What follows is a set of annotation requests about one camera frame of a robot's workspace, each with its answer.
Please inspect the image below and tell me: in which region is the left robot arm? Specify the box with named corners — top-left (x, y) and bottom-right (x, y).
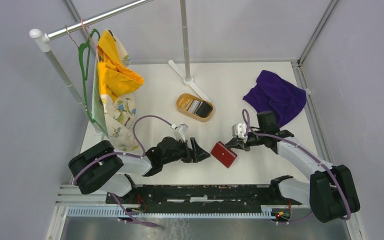
top-left (68, 136), bottom-right (211, 204)

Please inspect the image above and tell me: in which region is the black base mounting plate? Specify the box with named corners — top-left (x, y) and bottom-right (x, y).
top-left (119, 184), bottom-right (301, 214)

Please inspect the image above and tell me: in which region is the metal clothes rack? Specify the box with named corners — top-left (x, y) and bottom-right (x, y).
top-left (28, 0), bottom-right (212, 137)

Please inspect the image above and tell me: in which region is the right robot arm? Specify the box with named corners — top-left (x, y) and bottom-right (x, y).
top-left (222, 109), bottom-right (361, 223)

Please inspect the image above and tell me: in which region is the yellow dinosaur print garment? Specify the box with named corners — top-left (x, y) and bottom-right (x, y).
top-left (95, 28), bottom-right (144, 152)

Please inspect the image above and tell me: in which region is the silver credit card in tray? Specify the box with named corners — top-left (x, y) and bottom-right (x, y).
top-left (187, 99), bottom-right (202, 114)

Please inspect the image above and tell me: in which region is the white cable duct strip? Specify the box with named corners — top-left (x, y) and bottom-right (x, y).
top-left (66, 206), bottom-right (275, 220)

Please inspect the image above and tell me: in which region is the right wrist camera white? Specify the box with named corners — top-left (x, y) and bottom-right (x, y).
top-left (231, 123), bottom-right (249, 140)

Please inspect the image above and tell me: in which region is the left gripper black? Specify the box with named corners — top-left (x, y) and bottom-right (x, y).
top-left (162, 136), bottom-right (210, 165)

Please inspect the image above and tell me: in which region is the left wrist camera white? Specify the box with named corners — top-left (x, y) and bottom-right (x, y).
top-left (171, 123), bottom-right (189, 142)

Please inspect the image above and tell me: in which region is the red card holder wallet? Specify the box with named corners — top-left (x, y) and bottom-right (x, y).
top-left (210, 141), bottom-right (238, 169)

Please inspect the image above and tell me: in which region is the black credit card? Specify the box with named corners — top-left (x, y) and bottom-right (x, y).
top-left (194, 101), bottom-right (213, 118)

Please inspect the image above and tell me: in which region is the green clothes hanger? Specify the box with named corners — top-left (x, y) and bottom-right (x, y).
top-left (77, 28), bottom-right (101, 124)

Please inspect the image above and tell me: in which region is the oval wooden tray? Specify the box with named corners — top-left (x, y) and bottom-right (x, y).
top-left (175, 93), bottom-right (215, 122)

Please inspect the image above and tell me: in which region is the purple cloth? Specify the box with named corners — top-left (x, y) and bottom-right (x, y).
top-left (242, 70), bottom-right (307, 127)

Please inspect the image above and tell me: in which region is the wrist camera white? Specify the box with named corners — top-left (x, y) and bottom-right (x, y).
top-left (231, 123), bottom-right (249, 140)
top-left (171, 123), bottom-right (189, 142)

